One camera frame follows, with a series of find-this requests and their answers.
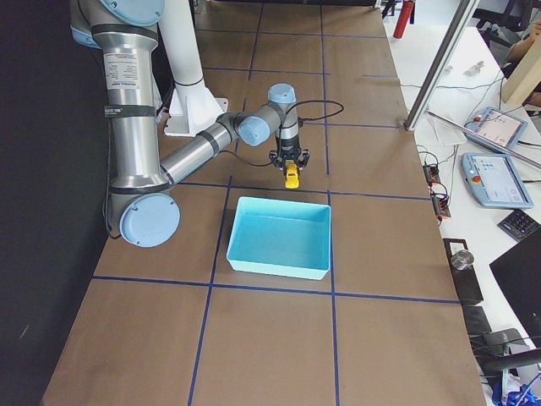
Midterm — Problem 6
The light blue plastic bin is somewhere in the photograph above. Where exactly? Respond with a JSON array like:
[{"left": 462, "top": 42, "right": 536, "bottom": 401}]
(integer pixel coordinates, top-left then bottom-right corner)
[{"left": 227, "top": 196, "right": 331, "bottom": 280}]

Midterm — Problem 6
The black keyboard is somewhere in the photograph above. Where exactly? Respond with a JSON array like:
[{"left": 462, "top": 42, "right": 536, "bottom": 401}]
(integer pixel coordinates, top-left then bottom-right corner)
[{"left": 497, "top": 209, "right": 540, "bottom": 242}]

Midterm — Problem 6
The near teach pendant tablet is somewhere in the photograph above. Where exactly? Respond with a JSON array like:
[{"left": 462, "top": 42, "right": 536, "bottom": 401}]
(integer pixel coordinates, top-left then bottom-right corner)
[{"left": 461, "top": 152, "right": 533, "bottom": 209}]

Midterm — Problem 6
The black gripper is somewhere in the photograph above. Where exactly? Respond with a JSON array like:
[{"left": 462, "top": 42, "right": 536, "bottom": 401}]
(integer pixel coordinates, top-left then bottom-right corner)
[{"left": 269, "top": 147, "right": 310, "bottom": 173}]

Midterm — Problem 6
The black power strip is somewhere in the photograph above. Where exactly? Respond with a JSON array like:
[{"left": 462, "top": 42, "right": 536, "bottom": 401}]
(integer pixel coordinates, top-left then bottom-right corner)
[
  {"left": 430, "top": 191, "right": 451, "bottom": 220},
  {"left": 423, "top": 164, "right": 440, "bottom": 185}
]

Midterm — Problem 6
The white pillar with base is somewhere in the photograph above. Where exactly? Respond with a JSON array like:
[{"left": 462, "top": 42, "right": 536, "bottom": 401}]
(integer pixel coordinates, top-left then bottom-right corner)
[{"left": 158, "top": 0, "right": 223, "bottom": 137}]

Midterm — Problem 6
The black laptop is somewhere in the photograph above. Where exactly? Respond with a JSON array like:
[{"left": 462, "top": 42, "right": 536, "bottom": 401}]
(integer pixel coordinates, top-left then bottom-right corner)
[{"left": 489, "top": 233, "right": 540, "bottom": 346}]

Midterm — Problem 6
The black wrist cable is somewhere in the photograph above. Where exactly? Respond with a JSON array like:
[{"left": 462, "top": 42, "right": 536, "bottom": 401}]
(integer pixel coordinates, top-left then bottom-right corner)
[{"left": 219, "top": 99, "right": 345, "bottom": 167}]

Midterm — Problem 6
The aluminium frame post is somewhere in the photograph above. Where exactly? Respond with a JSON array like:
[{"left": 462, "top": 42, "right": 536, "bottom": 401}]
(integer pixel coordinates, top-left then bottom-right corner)
[{"left": 404, "top": 0, "right": 479, "bottom": 131}]

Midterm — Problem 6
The teach pendant tablet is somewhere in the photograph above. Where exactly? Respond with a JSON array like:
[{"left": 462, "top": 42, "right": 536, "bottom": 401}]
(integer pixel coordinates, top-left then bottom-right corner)
[
  {"left": 461, "top": 152, "right": 533, "bottom": 209},
  {"left": 464, "top": 107, "right": 527, "bottom": 152}
]

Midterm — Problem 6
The small metal cup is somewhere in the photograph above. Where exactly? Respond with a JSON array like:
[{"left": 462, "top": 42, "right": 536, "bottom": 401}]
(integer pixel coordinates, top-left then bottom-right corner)
[{"left": 450, "top": 250, "right": 474, "bottom": 271}]

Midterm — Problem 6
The person forearm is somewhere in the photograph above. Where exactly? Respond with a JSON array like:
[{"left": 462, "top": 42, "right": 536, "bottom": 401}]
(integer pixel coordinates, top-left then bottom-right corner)
[{"left": 505, "top": 31, "right": 540, "bottom": 63}]

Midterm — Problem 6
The red fire extinguisher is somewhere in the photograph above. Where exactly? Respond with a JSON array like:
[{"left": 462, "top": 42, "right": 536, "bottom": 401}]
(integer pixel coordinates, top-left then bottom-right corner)
[{"left": 393, "top": 0, "right": 415, "bottom": 39}]

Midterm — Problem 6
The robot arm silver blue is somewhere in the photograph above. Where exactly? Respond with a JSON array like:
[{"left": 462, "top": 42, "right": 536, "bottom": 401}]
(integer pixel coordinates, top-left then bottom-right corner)
[{"left": 70, "top": 1, "right": 309, "bottom": 248}]

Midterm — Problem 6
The yellow beetle toy car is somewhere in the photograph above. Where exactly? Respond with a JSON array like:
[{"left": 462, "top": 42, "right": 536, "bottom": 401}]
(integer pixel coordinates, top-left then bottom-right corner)
[{"left": 284, "top": 161, "right": 300, "bottom": 189}]

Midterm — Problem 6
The far teach pendant tablet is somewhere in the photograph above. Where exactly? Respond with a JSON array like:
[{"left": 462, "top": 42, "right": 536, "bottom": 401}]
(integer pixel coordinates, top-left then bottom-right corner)
[{"left": 464, "top": 107, "right": 527, "bottom": 152}]

